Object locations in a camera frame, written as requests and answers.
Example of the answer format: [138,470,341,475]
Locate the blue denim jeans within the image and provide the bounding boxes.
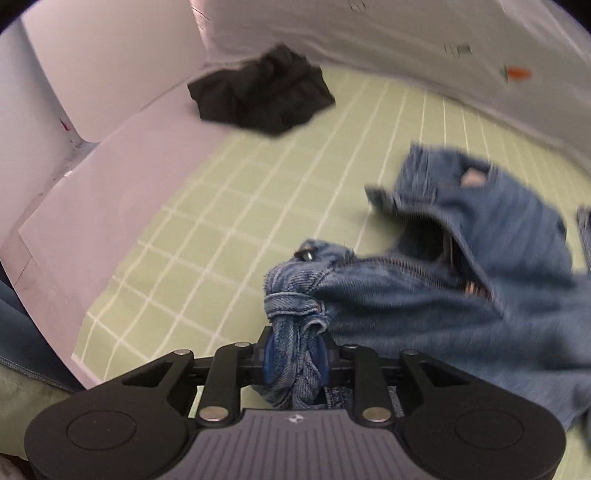
[259,144,590,427]

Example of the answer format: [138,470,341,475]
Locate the green grid cutting mat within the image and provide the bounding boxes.
[73,68,590,383]

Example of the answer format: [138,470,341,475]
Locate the black crumpled garment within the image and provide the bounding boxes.
[187,44,335,137]

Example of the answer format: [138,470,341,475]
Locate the white foam board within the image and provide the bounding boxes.
[1,1,229,386]

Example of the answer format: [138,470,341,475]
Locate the grey printed backdrop cloth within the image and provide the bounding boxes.
[193,0,590,161]

